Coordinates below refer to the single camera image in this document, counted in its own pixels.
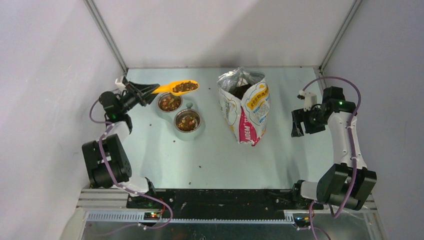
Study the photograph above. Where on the grey slotted cable duct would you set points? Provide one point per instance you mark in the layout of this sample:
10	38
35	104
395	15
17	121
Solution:
141	217

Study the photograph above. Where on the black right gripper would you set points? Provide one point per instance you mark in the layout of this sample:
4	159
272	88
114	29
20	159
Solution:
299	116

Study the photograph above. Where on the small steel bowl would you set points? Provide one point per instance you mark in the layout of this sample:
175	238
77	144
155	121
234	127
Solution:
169	102

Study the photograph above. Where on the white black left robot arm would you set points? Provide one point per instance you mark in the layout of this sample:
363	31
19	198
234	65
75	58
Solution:
106	161

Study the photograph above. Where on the aluminium frame post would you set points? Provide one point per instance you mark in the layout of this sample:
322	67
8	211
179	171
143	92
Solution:
106	34
340	34

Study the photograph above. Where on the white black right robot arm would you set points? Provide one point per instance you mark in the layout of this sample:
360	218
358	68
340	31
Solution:
348	182

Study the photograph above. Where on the kibble in stand bowl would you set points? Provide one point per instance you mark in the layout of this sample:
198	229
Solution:
188	123

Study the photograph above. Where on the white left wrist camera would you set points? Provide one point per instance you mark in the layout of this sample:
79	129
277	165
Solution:
121	83

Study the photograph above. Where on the kibble in small bowl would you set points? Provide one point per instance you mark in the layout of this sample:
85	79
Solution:
169	103

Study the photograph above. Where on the aluminium frame post left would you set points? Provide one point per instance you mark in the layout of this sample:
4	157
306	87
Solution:
106	34

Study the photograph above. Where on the orange plastic scoop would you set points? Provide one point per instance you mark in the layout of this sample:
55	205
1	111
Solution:
168	88

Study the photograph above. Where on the aluminium frame post right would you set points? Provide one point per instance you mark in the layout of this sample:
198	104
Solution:
340	34

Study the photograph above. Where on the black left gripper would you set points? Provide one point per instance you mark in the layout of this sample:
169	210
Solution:
142	93

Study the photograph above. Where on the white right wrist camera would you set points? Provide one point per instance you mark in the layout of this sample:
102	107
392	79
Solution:
309	99

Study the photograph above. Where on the brown kibble in scoop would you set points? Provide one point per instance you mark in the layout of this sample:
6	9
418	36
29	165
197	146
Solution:
185	86

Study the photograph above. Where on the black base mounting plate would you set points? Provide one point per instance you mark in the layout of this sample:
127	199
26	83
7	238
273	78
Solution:
225	204

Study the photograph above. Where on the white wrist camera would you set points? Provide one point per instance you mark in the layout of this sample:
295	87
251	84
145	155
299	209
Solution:
121	83
309	99

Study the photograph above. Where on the white yellow pet food bag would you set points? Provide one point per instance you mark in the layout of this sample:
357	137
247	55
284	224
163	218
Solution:
244	100

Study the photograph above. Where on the steel bowl in green stand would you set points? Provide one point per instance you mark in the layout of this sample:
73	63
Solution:
185	108

